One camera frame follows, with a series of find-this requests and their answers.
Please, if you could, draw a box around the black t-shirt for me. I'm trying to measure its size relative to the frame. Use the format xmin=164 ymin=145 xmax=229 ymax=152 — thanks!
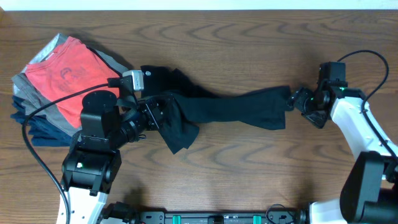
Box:
xmin=141 ymin=65 xmax=291 ymax=154

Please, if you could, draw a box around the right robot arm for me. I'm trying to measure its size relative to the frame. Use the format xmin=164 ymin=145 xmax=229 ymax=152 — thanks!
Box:
xmin=289 ymin=62 xmax=397 ymax=223

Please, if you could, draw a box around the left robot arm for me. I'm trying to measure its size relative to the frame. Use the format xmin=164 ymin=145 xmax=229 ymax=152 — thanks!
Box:
xmin=57 ymin=91 xmax=171 ymax=223

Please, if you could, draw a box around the folded red t-shirt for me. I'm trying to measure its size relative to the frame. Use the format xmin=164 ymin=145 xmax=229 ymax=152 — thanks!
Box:
xmin=24 ymin=36 xmax=122 ymax=129

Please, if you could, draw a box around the folded navy blue garment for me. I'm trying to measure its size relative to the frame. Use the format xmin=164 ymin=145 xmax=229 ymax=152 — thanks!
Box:
xmin=11 ymin=95 xmax=81 ymax=147

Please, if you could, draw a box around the folded light grey garment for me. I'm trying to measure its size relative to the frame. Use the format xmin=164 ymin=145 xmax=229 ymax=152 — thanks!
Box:
xmin=11 ymin=33 xmax=68 ymax=95

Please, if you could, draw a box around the folded grey t-shirt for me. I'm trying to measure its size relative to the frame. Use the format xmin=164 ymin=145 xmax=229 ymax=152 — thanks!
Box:
xmin=11 ymin=33 xmax=130 ymax=142

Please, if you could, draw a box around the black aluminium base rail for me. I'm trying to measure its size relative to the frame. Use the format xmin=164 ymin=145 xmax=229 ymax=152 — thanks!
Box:
xmin=139 ymin=208 xmax=310 ymax=224

